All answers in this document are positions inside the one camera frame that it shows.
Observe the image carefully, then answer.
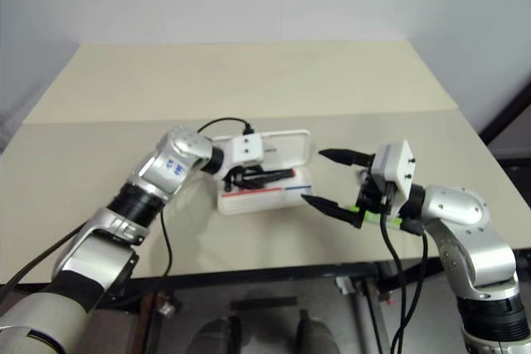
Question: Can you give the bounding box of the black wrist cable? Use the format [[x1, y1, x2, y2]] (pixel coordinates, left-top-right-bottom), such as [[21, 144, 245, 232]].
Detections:
[[388, 227, 431, 354], [379, 204, 410, 354], [124, 117, 256, 301]]

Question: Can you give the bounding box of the dark rounded shape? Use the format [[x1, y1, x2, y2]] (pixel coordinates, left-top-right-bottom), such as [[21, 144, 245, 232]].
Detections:
[[295, 308, 339, 354], [193, 314, 244, 354]]

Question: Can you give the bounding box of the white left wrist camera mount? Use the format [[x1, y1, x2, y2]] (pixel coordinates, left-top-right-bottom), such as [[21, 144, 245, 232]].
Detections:
[[231, 133, 267, 166]]

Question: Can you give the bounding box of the black flat strip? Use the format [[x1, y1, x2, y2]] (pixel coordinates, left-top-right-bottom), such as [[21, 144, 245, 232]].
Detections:
[[229, 296, 300, 312]]

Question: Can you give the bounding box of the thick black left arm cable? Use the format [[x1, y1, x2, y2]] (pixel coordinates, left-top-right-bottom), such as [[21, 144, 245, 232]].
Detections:
[[0, 223, 91, 289]]

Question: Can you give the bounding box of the green marker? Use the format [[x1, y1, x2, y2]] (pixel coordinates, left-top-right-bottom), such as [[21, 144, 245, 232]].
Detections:
[[339, 203, 406, 231]]

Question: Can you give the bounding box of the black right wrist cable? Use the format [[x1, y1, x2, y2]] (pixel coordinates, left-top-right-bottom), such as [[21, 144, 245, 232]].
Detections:
[[379, 204, 410, 354], [388, 227, 431, 354]]

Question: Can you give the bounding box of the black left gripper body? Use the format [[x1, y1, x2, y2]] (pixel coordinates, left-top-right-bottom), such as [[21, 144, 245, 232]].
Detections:
[[222, 163, 263, 192]]

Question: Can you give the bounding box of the black table frame bar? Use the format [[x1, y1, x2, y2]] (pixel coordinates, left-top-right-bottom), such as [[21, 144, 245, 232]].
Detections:
[[115, 259, 460, 293]]

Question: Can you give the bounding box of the white plastic pencil case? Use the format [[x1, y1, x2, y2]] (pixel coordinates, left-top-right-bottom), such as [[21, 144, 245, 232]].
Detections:
[[210, 129, 318, 216]]

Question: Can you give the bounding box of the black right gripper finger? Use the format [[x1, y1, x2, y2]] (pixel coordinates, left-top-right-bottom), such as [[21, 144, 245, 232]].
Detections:
[[300, 194, 367, 230], [318, 147, 375, 169]]

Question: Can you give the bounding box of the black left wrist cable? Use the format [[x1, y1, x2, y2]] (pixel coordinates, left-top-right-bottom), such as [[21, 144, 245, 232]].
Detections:
[[124, 117, 256, 301]]

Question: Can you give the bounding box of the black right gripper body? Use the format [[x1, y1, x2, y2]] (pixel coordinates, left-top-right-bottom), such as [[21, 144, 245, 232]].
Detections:
[[356, 164, 401, 217]]

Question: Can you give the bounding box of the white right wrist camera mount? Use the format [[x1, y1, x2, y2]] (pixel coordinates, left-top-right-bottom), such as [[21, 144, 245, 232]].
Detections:
[[368, 139, 415, 212]]

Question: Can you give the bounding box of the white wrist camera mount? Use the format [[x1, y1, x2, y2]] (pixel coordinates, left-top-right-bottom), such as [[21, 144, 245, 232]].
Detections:
[[368, 139, 415, 212], [231, 133, 267, 166]]

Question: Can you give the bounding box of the grey metal table leg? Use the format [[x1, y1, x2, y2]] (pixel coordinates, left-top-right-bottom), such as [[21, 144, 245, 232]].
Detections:
[[361, 275, 393, 354]]

